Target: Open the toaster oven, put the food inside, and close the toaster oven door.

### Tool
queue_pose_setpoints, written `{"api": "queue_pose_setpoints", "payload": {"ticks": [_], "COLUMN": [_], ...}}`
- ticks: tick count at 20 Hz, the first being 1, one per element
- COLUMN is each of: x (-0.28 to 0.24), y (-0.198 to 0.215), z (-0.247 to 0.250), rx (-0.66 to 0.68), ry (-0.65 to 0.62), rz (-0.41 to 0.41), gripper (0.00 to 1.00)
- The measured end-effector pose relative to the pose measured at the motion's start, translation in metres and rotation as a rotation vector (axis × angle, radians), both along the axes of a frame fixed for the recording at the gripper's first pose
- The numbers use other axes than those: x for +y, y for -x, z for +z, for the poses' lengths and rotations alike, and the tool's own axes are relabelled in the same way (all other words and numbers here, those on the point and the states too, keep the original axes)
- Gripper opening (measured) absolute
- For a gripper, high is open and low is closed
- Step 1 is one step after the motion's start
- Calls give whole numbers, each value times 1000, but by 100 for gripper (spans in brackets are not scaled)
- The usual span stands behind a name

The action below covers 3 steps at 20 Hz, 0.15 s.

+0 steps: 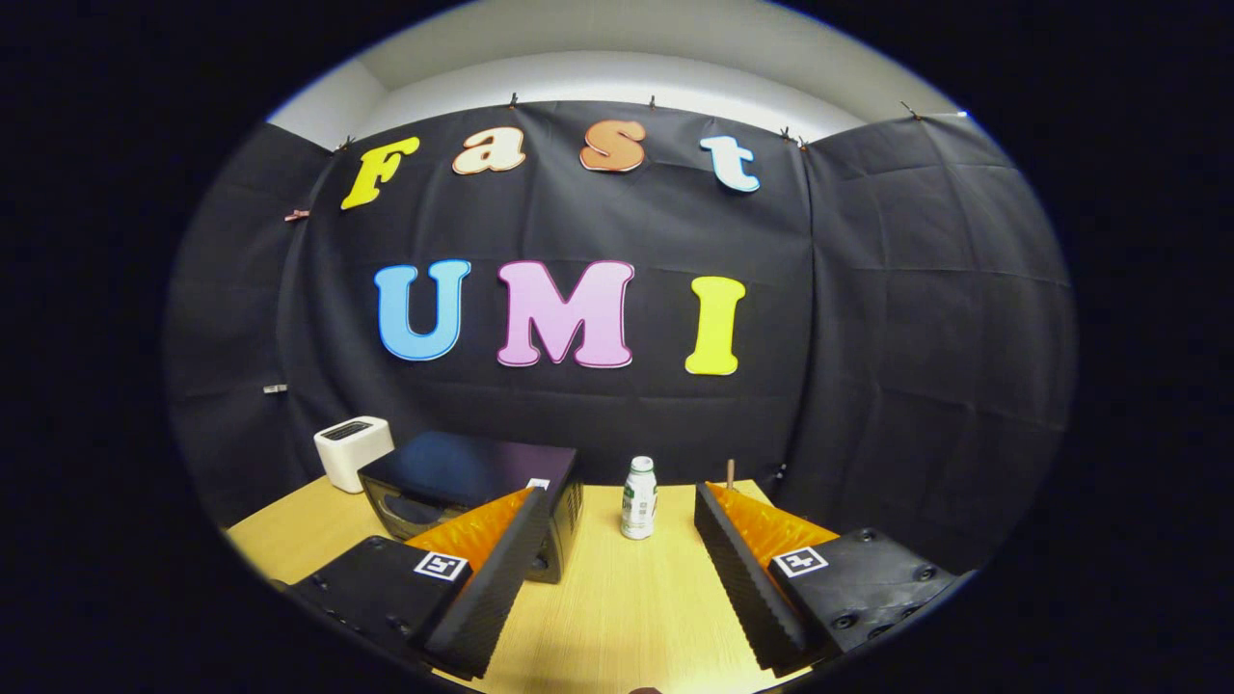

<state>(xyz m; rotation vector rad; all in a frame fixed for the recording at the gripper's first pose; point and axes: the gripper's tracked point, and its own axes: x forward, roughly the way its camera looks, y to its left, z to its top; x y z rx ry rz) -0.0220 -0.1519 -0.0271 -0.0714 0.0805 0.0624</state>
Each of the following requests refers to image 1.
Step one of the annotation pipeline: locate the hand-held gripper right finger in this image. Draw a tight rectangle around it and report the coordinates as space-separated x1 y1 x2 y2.
692 482 965 681

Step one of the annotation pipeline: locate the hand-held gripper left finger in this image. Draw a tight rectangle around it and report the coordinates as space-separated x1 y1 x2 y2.
275 487 551 683

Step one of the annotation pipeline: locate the black toaster oven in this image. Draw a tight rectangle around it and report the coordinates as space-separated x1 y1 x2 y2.
358 430 585 585

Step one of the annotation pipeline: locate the white pop-up toaster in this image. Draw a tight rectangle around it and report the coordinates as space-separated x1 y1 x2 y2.
313 416 395 494

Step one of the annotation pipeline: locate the white bottle with green label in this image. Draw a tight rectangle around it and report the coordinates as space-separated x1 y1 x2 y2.
620 456 658 541

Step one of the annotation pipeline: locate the black backdrop cloth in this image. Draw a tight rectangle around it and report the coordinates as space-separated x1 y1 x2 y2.
164 96 1076 574

